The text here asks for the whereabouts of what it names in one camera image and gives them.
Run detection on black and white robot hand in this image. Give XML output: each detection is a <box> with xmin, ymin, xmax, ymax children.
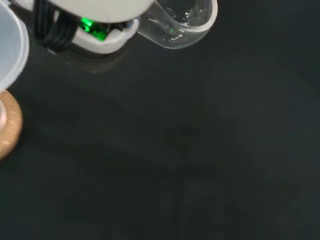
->
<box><xmin>9</xmin><ymin>0</ymin><xmax>158</xmax><ymax>55</ymax></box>

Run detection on translucent plastic funnel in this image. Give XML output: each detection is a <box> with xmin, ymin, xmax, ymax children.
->
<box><xmin>0</xmin><ymin>0</ymin><xmax>31</xmax><ymax>91</ymax></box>

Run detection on black cloth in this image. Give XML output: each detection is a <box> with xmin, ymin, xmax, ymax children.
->
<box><xmin>0</xmin><ymin>0</ymin><xmax>320</xmax><ymax>240</ymax></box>

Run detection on cork ring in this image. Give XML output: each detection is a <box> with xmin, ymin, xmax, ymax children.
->
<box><xmin>0</xmin><ymin>89</ymin><xmax>24</xmax><ymax>161</ymax></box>

